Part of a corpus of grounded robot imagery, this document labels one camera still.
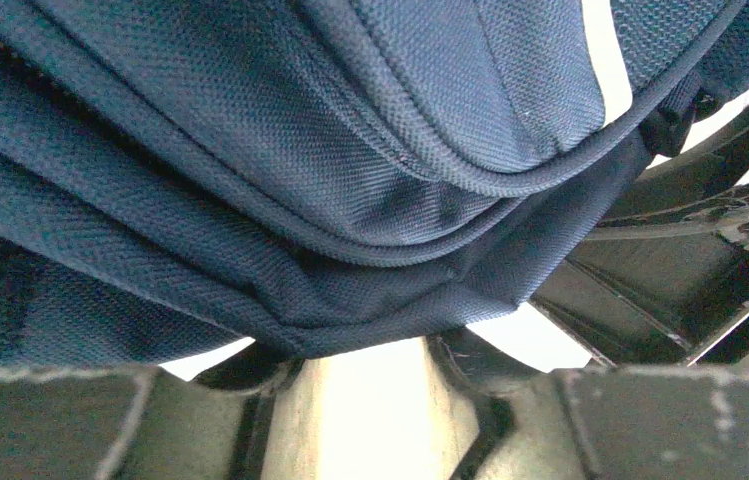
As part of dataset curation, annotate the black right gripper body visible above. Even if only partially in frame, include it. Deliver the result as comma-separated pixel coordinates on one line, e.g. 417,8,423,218
531,105,749,367

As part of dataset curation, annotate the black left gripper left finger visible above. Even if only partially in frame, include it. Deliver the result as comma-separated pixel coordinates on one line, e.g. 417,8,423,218
0,344,303,479

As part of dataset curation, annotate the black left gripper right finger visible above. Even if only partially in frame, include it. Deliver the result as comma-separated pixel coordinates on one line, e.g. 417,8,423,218
426,328,749,479

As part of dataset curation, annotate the navy blue student backpack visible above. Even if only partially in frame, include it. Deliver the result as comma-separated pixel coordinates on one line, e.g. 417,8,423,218
0,1,749,365

